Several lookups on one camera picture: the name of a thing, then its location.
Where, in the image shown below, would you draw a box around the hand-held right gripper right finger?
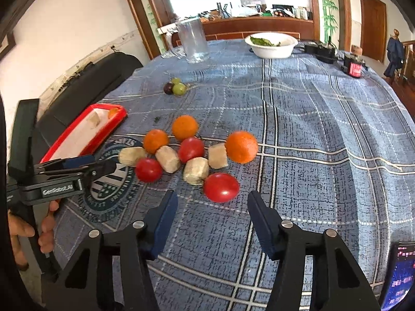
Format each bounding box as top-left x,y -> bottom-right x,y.
247,190 -> 381,311

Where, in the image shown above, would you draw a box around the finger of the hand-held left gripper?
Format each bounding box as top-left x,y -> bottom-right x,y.
34,155 -> 97,173
82,161 -> 118,185

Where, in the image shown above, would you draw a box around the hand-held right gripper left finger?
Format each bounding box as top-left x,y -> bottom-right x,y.
41,189 -> 178,311

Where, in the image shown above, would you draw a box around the red plastic tray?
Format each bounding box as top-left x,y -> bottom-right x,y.
39,103 -> 128,164

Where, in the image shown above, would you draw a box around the beige sugarcane piece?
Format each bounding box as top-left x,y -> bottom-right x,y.
118,147 -> 148,168
208,143 -> 229,169

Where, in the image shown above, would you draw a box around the red tomato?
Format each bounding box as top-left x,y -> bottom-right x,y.
203,173 -> 240,203
135,158 -> 163,183
178,137 -> 205,164

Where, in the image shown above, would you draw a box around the beige biscuit round piece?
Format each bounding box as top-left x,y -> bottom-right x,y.
183,157 -> 210,186

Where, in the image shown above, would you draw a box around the beige biscuit square piece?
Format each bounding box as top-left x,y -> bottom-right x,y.
155,145 -> 181,173

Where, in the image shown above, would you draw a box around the person's left hand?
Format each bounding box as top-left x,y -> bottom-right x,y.
8,200 -> 61,271

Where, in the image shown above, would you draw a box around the black sofa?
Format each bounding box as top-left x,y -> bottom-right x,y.
31,52 -> 143,162

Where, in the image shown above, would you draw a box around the phone with lit screen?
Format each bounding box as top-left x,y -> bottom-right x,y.
379,242 -> 415,311

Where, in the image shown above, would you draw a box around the clear glass pitcher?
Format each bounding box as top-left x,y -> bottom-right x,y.
165,18 -> 211,64

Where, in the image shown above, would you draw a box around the white bowl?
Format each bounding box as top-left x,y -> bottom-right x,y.
245,33 -> 299,59

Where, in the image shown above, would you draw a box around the black charger box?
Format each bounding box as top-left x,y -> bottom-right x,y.
304,40 -> 338,65

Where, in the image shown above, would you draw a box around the dark can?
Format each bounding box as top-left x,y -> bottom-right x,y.
340,52 -> 368,79

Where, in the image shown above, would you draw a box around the leafy greens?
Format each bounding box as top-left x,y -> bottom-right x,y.
251,37 -> 282,46

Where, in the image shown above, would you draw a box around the dark blue jacket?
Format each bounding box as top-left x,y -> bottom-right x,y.
384,29 -> 406,78

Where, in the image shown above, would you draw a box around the wooden stair railing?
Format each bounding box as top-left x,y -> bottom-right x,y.
397,39 -> 415,86

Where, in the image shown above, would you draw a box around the wooden door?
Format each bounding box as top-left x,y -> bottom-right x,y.
358,0 -> 388,63

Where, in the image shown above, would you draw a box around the dark picture frame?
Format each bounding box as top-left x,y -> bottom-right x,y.
0,32 -> 17,60

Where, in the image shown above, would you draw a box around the green bamboo wall painting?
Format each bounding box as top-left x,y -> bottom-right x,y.
316,0 -> 339,41
134,0 -> 159,30

